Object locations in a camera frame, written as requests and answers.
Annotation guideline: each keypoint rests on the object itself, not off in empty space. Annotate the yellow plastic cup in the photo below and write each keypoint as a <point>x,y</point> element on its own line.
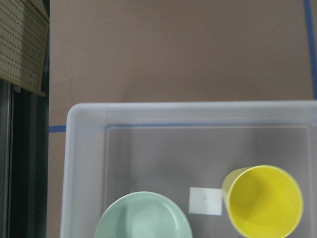
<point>262,201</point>

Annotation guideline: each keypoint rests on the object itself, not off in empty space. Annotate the white label sticker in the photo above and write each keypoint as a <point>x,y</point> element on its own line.
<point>205,201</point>

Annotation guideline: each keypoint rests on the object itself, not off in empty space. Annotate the clear plastic bin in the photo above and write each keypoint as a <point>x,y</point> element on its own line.
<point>113,149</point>

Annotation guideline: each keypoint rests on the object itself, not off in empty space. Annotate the perforated beige panel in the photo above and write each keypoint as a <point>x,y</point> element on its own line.
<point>24,26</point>

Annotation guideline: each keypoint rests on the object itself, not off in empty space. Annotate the mint green bowl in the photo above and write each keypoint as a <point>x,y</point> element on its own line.
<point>143,214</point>

